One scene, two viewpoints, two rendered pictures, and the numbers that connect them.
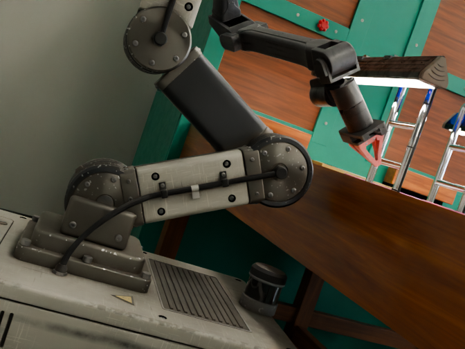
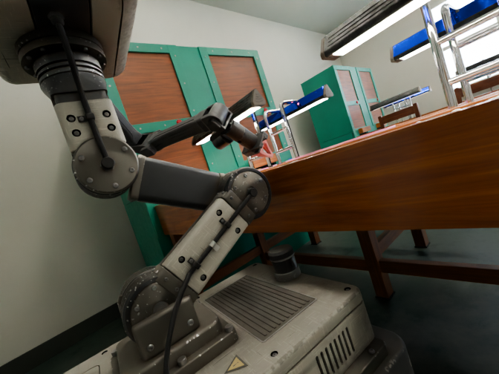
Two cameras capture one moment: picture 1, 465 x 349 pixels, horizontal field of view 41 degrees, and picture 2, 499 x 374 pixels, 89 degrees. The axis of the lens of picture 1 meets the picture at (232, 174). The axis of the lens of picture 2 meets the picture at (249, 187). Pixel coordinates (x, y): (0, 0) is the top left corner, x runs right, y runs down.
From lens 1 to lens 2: 0.52 m
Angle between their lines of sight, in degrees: 18
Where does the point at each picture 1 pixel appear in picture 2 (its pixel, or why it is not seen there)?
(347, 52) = (220, 107)
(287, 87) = (185, 159)
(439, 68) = (257, 95)
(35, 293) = not seen: outside the picture
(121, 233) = (190, 317)
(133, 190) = (174, 281)
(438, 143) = not seen: hidden behind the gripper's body
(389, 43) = not seen: hidden behind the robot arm
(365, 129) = (257, 142)
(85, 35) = (66, 207)
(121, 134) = (122, 237)
